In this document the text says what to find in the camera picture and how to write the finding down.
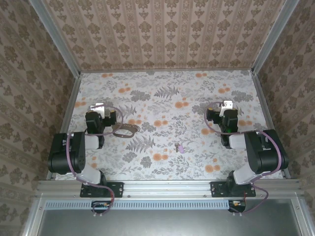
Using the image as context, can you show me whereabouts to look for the grey slotted cable duct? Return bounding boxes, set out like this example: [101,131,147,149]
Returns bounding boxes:
[45,199,231,210]

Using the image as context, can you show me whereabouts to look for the black connector board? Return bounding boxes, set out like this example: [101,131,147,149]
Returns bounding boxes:
[228,199,247,212]
[91,200,113,213]

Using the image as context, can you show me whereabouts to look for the brown strap keyring with chain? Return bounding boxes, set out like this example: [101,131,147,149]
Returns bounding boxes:
[111,122,141,138]

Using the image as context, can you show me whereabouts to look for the aluminium corner post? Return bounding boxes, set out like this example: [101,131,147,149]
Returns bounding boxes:
[27,0,82,77]
[251,0,301,74]

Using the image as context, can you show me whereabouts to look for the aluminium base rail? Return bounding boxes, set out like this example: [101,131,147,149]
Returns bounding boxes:
[36,179,302,199]

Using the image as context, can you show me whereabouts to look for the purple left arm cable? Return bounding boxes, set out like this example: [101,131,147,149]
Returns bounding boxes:
[65,104,125,218]

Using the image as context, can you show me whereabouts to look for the grey metal panel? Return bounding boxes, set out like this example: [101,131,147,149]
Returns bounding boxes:
[36,198,307,236]

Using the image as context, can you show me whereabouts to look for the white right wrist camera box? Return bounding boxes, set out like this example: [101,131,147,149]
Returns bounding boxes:
[220,100,234,111]

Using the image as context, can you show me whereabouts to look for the floral patterned table cover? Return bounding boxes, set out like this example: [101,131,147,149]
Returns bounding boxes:
[55,70,284,181]

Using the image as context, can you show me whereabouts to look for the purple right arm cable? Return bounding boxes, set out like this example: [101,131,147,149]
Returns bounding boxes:
[205,101,283,216]

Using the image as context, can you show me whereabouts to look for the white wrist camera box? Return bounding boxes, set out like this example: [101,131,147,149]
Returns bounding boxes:
[90,102,106,116]
[220,100,234,111]

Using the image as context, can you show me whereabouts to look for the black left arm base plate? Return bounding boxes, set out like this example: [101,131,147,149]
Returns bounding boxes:
[80,181,124,198]

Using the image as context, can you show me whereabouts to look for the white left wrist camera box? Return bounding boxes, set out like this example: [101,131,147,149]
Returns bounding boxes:
[90,102,106,116]

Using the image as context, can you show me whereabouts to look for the aluminium side rail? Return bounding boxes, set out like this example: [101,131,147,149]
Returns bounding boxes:
[46,75,82,180]
[251,73,291,178]

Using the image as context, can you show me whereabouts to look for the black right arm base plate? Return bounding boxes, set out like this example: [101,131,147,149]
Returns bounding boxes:
[210,181,256,198]

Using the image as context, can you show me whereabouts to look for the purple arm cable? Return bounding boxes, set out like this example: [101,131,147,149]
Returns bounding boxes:
[205,101,283,216]
[65,104,125,218]

